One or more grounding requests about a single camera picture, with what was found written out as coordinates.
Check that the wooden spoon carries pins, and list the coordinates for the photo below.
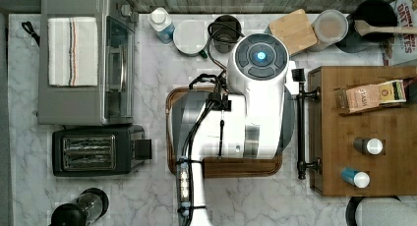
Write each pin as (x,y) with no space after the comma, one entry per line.
(363,28)

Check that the dark grey cup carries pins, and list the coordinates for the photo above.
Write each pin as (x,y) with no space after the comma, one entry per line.
(225,31)

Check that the wooden serving tray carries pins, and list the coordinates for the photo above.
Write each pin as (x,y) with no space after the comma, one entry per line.
(214,167)

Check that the black two-slot toaster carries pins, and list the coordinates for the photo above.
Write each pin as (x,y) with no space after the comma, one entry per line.
(99,151)

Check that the silver toaster oven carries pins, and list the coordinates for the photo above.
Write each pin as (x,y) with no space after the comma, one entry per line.
(111,101)

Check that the white mug green handle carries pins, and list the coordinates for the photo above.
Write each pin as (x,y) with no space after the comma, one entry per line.
(191,37)

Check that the black drawer handle bar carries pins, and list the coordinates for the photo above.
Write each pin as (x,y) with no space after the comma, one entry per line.
(303,166)

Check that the striped white dish towel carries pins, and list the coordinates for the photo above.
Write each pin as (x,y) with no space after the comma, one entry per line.
(73,51)

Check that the black utensil pot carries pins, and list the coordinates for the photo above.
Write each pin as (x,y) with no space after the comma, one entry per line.
(376,13)

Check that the clear lidded jar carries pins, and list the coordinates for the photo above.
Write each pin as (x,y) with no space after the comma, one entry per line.
(330,27)

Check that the blue shaker white cap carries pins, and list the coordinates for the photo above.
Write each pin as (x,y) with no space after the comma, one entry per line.
(356,178)

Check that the wooden drawer cabinet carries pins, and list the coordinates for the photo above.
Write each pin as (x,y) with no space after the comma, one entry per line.
(331,135)

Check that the clear bottle white cap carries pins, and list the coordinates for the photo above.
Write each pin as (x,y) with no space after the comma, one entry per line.
(162,24)

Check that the teal canister wooden lid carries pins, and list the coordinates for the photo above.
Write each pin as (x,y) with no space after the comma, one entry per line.
(294,30)

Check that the white bowl black rim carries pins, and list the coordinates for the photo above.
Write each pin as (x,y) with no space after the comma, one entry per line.
(362,211)

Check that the grey shaker white cap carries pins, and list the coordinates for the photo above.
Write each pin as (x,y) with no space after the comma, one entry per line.
(368,146)

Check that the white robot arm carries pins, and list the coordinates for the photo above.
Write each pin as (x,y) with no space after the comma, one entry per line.
(242,117)

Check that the tea bag box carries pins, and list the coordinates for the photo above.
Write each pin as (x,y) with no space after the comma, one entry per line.
(364,98)

